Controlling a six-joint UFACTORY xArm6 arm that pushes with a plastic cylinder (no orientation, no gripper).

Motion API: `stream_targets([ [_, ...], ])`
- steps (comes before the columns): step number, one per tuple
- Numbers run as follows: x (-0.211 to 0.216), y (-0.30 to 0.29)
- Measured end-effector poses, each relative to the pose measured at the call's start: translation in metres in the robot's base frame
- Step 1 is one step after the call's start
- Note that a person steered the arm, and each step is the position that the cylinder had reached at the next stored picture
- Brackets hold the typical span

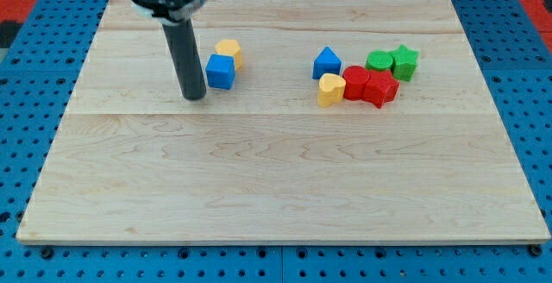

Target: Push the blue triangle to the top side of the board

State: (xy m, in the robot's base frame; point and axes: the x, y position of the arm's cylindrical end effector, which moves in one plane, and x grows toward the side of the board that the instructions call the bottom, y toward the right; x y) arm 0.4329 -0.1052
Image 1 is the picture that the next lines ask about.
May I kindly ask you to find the wooden board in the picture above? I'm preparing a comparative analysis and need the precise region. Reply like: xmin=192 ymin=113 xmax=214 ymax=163
xmin=16 ymin=0 xmax=550 ymax=246

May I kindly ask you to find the blue triangle block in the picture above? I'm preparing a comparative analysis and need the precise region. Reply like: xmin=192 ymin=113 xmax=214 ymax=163
xmin=312 ymin=47 xmax=342 ymax=79

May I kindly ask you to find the yellow heart block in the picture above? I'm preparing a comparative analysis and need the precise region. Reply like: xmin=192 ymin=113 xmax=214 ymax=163
xmin=317 ymin=73 xmax=346 ymax=107

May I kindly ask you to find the blue cube block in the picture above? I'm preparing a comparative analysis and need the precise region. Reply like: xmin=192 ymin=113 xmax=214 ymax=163
xmin=205 ymin=54 xmax=235 ymax=90

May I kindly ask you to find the yellow hexagon block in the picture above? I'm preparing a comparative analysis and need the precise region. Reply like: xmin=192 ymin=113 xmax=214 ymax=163
xmin=215 ymin=39 xmax=243 ymax=70

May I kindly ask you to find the red cylinder block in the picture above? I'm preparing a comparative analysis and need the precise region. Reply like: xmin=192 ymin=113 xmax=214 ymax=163
xmin=342 ymin=66 xmax=370 ymax=100

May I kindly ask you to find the red star block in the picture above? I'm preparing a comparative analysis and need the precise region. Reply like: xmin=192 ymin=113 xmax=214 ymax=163
xmin=361 ymin=70 xmax=399 ymax=109

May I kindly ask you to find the green cylinder block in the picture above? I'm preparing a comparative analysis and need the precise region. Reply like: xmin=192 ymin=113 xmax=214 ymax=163
xmin=365 ymin=50 xmax=394 ymax=71

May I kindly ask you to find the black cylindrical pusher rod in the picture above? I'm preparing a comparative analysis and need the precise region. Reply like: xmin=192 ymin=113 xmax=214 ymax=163
xmin=163 ymin=20 xmax=206 ymax=101

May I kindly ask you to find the green star block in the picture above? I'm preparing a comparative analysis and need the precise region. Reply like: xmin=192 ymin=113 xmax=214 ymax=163
xmin=388 ymin=44 xmax=419 ymax=82

